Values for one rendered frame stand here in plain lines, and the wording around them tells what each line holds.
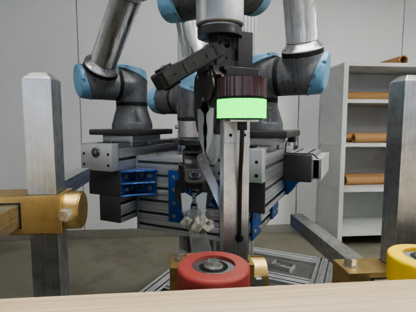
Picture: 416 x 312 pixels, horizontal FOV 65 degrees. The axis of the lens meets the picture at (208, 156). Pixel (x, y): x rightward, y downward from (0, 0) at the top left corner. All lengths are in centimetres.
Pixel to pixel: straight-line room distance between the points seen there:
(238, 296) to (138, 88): 100
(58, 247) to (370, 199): 336
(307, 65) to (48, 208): 74
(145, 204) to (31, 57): 236
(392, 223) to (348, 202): 299
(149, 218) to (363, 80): 274
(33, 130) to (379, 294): 42
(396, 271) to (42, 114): 46
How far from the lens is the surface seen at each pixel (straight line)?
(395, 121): 54
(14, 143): 337
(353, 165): 349
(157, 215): 119
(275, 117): 102
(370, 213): 368
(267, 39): 324
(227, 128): 43
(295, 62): 97
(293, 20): 97
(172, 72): 49
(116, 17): 106
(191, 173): 70
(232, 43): 55
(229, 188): 44
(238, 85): 38
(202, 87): 53
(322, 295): 35
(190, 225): 64
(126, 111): 123
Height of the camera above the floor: 106
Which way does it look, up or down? 6 degrees down
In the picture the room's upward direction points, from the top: straight up
